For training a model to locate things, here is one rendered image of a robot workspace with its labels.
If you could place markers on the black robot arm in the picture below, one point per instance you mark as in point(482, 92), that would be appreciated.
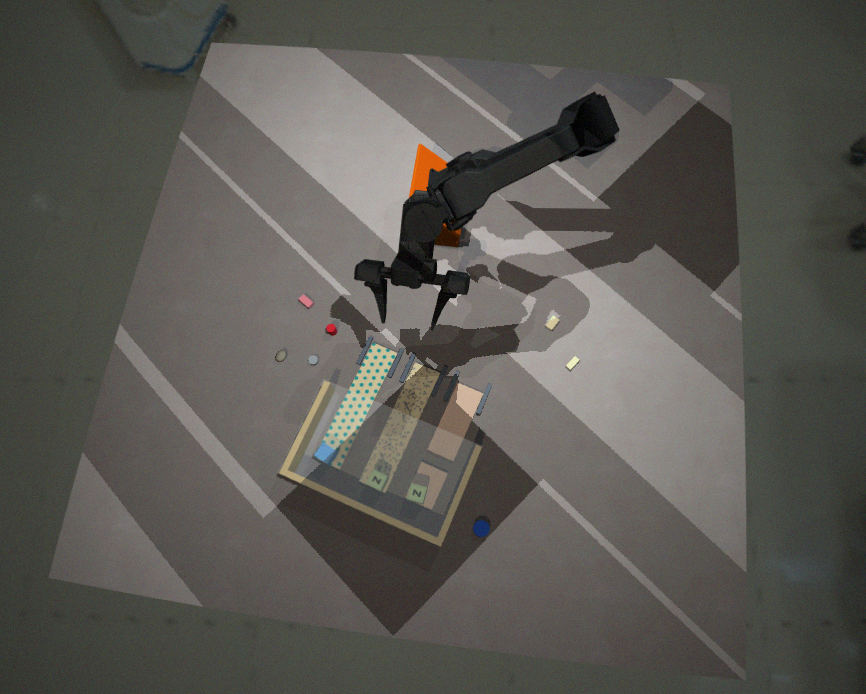
point(585, 127)

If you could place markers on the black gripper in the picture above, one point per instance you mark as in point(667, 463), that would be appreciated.
point(374, 272)

